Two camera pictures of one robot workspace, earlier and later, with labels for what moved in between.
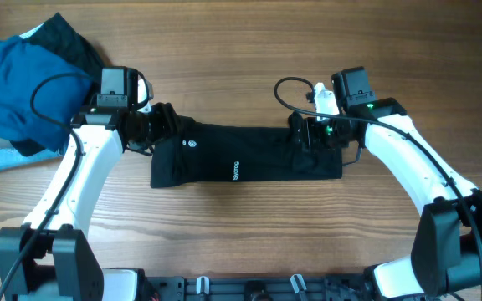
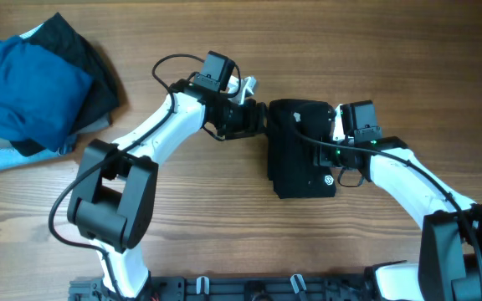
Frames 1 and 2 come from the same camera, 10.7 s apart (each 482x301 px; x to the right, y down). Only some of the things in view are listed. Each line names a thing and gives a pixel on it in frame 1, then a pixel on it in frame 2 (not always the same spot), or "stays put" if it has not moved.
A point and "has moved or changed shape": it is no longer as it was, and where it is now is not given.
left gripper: (168, 122) -> (259, 118)
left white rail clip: (207, 285) stays put
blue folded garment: (5, 73) stays put
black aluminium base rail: (348, 288) stays put
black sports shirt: (186, 153) has moved or changed shape
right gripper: (304, 131) -> (322, 155)
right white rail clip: (298, 283) stays put
